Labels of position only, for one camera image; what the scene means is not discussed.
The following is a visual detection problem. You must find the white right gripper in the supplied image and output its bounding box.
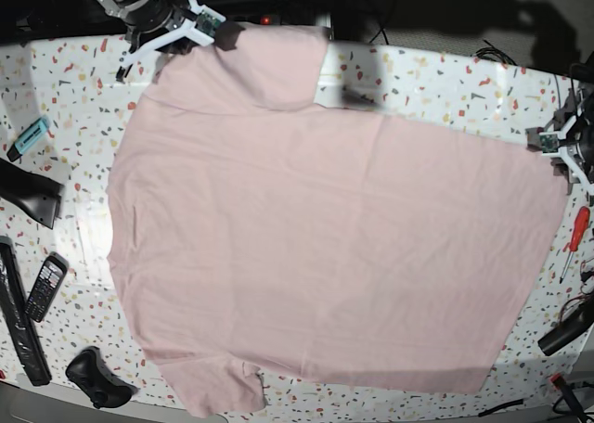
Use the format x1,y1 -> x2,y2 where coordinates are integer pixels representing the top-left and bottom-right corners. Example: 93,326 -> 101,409
116,0 -> 226,81

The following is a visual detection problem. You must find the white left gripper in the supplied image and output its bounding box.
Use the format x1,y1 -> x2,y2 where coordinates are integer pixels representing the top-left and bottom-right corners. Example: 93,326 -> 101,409
526,116 -> 589,196

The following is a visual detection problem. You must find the pink T-shirt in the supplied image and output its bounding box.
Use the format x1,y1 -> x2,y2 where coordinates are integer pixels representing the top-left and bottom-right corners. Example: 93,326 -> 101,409
108,25 -> 567,417

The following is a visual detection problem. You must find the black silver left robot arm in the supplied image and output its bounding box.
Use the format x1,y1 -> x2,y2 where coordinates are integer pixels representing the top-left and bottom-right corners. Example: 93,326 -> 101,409
526,83 -> 593,205

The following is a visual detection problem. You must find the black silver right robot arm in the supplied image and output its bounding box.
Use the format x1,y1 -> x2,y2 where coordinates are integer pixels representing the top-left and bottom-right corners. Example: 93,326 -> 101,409
95,0 -> 226,83

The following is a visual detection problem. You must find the teal highlighter marker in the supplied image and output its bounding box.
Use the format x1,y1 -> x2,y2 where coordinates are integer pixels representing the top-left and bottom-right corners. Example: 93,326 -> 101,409
6,116 -> 49,162

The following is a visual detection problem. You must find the black handheld device with grip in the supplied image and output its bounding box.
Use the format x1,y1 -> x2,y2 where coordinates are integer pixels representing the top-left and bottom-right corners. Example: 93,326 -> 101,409
1,160 -> 64,229

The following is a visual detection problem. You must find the red and black tool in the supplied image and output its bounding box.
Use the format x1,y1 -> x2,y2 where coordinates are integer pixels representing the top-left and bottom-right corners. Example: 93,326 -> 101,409
550,374 -> 593,423

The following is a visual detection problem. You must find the black phone handset with keypad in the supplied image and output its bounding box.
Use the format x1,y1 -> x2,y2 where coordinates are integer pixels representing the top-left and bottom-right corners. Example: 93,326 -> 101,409
25,252 -> 68,323

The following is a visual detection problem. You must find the long black bar remote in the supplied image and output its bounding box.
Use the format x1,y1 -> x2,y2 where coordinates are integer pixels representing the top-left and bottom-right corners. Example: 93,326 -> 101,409
1,237 -> 52,387

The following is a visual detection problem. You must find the black game controller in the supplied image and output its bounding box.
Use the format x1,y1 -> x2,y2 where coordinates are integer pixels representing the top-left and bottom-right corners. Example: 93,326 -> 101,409
66,346 -> 136,409

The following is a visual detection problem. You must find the red handled screwdriver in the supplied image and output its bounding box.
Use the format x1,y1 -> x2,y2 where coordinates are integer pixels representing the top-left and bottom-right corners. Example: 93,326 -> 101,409
559,206 -> 590,283

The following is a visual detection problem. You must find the black cable bundle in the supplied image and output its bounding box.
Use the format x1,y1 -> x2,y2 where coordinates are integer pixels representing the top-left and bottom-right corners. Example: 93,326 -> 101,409
472,38 -> 517,65

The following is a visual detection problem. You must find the black cylindrical device with wires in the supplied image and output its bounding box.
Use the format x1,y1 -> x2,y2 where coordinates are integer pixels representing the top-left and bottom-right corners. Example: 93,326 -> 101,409
538,303 -> 593,356

